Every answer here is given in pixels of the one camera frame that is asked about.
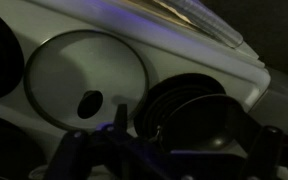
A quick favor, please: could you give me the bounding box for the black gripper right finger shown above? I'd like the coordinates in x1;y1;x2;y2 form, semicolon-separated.
228;103;284;180

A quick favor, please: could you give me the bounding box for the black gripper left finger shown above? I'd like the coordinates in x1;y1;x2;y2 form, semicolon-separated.
45;103;182;180

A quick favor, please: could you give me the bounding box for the glass lid with black knob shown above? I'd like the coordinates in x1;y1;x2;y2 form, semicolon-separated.
23;29;150;132

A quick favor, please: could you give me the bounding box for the small black pot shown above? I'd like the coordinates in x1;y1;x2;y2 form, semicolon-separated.
0;113;47;180

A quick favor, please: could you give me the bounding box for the black coil stove burner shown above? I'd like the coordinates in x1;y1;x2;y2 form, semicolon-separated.
133;73;227;139
0;4;26;103

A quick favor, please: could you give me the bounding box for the white electric stove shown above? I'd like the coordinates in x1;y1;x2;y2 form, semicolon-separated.
0;0;288;180

